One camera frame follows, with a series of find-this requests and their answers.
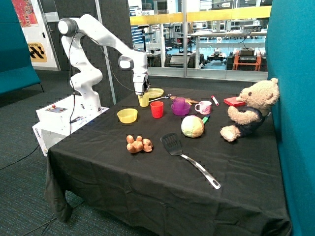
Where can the yellow-green plastic plate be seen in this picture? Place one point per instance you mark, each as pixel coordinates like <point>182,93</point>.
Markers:
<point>155,92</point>

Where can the teal partition panel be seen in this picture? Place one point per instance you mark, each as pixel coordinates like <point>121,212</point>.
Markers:
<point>290,48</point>

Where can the purple plastic cup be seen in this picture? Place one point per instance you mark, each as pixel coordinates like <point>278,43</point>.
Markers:
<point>179,103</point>

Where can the teal sofa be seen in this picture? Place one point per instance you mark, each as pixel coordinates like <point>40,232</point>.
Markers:
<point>16,70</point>

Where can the red flat block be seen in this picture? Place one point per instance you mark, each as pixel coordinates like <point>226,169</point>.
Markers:
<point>232,101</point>

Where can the black tablecloth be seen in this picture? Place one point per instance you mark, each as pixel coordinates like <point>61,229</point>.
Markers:
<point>167,194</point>

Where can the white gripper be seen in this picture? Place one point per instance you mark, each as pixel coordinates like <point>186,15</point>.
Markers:
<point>141,83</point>

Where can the red plastic cup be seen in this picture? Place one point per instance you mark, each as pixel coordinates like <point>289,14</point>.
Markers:
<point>157,109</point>

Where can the red-capped white marker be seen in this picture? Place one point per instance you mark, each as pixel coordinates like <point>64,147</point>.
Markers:
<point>215,100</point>

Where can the small orange plush toy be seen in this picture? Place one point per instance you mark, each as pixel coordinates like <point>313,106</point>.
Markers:
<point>139,144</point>

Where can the yellow plastic cup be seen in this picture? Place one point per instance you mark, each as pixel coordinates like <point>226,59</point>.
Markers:
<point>144,102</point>

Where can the purple plastic bowl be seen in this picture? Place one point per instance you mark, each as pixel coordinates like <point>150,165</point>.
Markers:
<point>181,112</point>

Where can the pastel plush ball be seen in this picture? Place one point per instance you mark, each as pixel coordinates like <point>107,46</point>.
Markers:
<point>192,126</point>

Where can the black metal-handled spatula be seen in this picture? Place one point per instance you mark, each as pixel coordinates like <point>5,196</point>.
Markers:
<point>172,144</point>

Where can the yellow plastic bowl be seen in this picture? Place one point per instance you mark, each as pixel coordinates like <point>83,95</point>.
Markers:
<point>128,115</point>

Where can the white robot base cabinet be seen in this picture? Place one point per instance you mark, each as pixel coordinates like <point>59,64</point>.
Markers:
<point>54,120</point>

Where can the pink printed mug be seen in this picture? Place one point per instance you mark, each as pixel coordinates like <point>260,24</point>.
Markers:
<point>204,107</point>

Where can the green highlighter marker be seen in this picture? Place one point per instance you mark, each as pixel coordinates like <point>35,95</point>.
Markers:
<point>205,119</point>

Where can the beige teddy bear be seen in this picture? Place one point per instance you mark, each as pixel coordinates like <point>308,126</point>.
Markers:
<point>259,99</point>

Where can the black pen on cabinet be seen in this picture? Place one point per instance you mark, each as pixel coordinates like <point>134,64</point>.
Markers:
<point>76,119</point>

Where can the metal spoon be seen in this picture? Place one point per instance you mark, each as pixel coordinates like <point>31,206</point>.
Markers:
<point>165,97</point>

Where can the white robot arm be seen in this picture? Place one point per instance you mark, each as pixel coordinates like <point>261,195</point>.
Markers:
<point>72,30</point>

